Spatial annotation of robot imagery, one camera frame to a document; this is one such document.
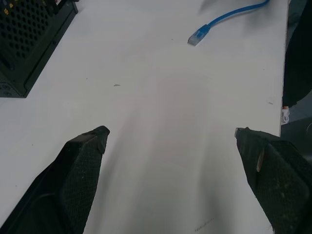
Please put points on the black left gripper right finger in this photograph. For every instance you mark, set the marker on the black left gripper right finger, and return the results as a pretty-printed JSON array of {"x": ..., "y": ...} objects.
[{"x": 280, "y": 180}]

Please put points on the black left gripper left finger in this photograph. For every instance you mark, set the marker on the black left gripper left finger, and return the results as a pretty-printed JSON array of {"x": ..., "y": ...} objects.
[{"x": 73, "y": 180}]

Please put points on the black perforated computer case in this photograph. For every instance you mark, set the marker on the black perforated computer case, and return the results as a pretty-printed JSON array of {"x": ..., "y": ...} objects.
[{"x": 26, "y": 41}]

